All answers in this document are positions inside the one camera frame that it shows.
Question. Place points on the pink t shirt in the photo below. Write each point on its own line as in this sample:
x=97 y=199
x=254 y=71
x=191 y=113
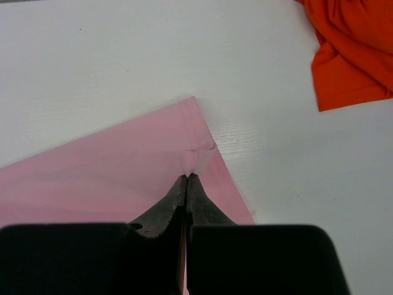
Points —
x=117 y=174

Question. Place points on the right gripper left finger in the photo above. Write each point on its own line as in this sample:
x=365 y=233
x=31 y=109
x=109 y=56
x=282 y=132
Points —
x=145 y=256

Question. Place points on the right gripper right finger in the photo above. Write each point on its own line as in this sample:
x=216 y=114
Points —
x=226 y=258

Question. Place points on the orange t shirt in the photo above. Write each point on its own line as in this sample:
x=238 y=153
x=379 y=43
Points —
x=353 y=64

